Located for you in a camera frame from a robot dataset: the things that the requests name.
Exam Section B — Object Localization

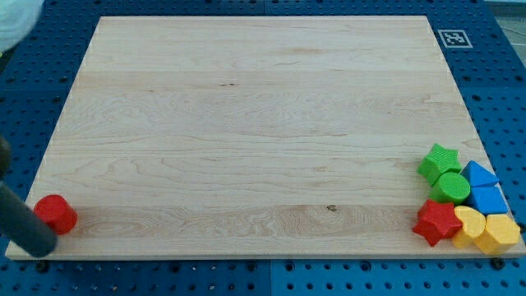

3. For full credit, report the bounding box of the red cylinder block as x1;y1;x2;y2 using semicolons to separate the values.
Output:
34;194;78;235

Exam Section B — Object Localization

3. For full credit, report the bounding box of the white fiducial marker tag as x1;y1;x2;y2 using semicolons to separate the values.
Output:
437;29;473;49

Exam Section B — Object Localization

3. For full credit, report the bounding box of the light wooden board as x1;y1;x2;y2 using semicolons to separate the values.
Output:
25;16;490;261

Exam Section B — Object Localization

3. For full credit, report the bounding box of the blue triangle block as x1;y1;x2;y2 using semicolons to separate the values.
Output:
460;160;499;187

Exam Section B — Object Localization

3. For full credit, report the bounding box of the blue cube block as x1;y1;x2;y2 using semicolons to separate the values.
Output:
464;187;508;215

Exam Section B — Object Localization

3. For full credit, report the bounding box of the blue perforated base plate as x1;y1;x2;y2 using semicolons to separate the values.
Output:
1;0;525;295

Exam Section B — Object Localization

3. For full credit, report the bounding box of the yellow hexagon block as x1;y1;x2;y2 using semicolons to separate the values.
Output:
473;214;520;255

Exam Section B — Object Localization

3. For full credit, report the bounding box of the red star block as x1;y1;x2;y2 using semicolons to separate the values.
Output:
412;199;463;247

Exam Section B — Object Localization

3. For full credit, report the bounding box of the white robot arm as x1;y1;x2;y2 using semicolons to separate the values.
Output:
1;0;44;53

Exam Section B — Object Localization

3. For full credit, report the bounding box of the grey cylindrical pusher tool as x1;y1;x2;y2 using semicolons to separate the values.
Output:
1;137;58;257

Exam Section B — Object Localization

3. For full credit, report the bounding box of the green cylinder block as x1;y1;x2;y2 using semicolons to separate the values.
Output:
429;172;471;206

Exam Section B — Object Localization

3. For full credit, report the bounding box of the yellow heart block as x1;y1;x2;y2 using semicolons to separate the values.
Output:
451;206;486;249

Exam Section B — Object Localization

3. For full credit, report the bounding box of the green star block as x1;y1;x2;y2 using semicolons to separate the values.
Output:
417;143;463;186

